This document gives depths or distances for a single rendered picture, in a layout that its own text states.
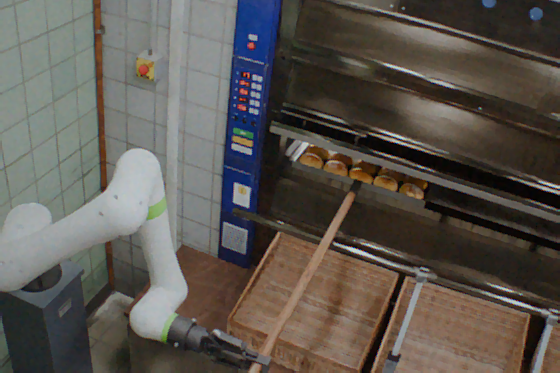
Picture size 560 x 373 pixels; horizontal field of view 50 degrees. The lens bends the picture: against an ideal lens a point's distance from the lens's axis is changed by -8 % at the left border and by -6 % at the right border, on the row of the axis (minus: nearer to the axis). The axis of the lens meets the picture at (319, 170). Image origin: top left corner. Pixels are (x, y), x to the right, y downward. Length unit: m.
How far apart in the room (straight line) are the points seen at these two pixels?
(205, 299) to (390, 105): 1.16
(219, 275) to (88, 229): 1.43
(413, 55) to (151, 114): 1.20
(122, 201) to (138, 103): 1.36
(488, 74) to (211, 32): 1.06
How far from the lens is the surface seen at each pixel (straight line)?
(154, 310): 1.85
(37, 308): 1.97
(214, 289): 2.86
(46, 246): 1.67
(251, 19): 2.38
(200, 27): 2.53
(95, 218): 1.56
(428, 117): 2.34
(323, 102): 2.41
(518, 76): 2.23
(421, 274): 2.21
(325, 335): 2.72
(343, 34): 2.29
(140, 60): 2.65
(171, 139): 2.80
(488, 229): 2.52
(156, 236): 1.77
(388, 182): 2.52
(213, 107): 2.64
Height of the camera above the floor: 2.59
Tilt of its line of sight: 33 degrees down
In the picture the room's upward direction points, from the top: 10 degrees clockwise
